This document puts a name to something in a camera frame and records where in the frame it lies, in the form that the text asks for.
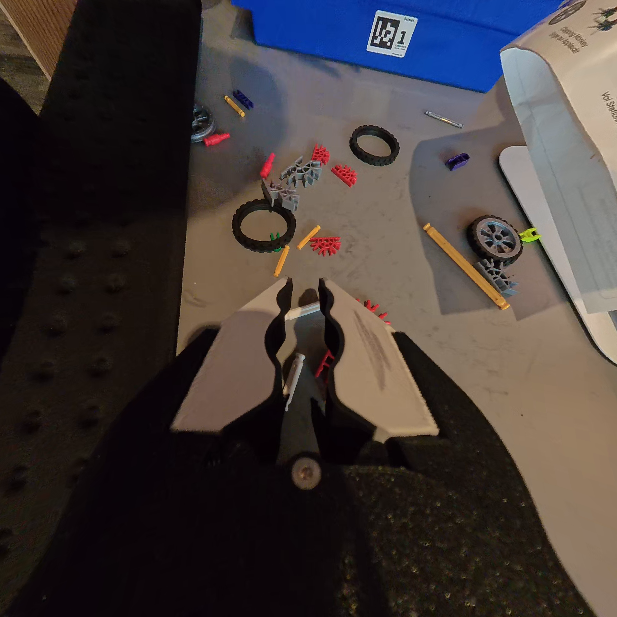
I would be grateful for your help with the short yellow toy rod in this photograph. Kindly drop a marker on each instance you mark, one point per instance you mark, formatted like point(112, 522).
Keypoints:
point(282, 260)
point(235, 106)
point(308, 237)

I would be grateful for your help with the grey spoked toy wheel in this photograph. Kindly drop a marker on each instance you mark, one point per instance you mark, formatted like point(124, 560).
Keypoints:
point(202, 126)

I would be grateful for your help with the wooden side panel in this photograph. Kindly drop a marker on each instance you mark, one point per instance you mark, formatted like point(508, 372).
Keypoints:
point(43, 29)

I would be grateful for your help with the black toy tyre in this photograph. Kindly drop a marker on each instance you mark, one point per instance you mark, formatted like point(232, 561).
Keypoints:
point(238, 229)
point(355, 144)

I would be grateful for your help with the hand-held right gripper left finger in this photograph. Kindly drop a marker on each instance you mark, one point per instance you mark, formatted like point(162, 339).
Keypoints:
point(231, 376)

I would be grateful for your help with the lime green toy piece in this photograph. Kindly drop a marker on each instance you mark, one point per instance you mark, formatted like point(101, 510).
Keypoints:
point(530, 235)

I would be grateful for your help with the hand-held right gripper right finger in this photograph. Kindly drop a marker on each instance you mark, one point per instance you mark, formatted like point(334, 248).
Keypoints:
point(381, 385)

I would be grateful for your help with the thin grey toy rod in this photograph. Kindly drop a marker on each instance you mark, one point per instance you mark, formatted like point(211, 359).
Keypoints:
point(443, 119)

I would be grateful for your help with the small green toy piece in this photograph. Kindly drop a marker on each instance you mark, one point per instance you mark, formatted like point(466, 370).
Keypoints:
point(276, 241)

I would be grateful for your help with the blue plastic bin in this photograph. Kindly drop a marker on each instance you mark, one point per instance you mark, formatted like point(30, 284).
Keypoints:
point(313, 29)

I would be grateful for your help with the grey snowflake connector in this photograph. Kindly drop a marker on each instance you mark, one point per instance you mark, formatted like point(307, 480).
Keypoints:
point(301, 172)
point(499, 278)
point(284, 195)

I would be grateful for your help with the short red toy rod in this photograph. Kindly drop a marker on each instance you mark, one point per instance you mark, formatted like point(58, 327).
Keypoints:
point(267, 165)
point(217, 139)

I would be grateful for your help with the long yellow toy rod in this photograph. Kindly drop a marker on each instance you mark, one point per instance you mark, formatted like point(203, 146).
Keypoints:
point(465, 265)

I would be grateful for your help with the grey toy wheel with tyre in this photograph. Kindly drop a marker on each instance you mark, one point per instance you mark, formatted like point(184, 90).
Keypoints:
point(473, 243)

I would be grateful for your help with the white sheet with green drawings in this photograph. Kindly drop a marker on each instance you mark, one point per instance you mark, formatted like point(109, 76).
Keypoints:
point(569, 217)

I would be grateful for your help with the white document stand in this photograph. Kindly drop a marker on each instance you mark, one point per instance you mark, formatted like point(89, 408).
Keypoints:
point(518, 178)

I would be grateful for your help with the purple clip connector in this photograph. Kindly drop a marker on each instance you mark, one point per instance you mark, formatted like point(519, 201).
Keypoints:
point(457, 162)
point(243, 99)

